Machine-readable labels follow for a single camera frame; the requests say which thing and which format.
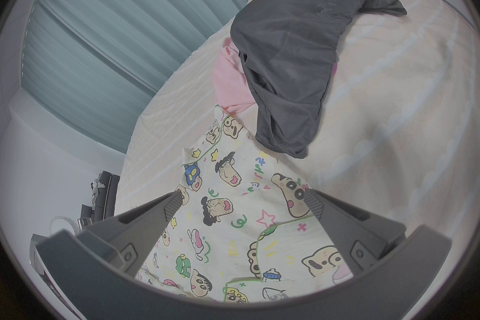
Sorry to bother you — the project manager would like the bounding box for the blue-green curtain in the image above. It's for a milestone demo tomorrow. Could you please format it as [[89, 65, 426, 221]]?
[[19, 0, 270, 155]]

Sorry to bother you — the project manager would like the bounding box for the white round mirror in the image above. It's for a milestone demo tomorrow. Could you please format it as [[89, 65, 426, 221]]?
[[50, 216, 76, 237]]

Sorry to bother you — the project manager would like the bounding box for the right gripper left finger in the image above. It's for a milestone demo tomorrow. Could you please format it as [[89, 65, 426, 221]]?
[[76, 190, 184, 271]]

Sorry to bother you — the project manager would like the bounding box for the bed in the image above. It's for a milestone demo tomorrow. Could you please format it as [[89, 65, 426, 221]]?
[[114, 0, 480, 274]]

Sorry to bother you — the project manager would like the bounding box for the black slatted furniture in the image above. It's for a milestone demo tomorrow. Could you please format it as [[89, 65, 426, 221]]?
[[78, 170, 121, 233]]

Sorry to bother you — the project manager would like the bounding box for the pink garment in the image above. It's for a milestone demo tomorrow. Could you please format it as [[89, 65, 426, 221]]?
[[211, 36, 260, 116]]

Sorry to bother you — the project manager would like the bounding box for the black garment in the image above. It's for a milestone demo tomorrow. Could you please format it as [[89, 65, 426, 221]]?
[[230, 0, 408, 160]]

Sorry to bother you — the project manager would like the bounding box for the white printed pyjama top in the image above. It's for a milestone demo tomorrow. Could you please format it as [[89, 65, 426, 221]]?
[[134, 104, 361, 305]]

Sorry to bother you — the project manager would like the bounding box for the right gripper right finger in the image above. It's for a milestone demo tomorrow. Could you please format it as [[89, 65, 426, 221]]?
[[303, 187, 408, 271]]

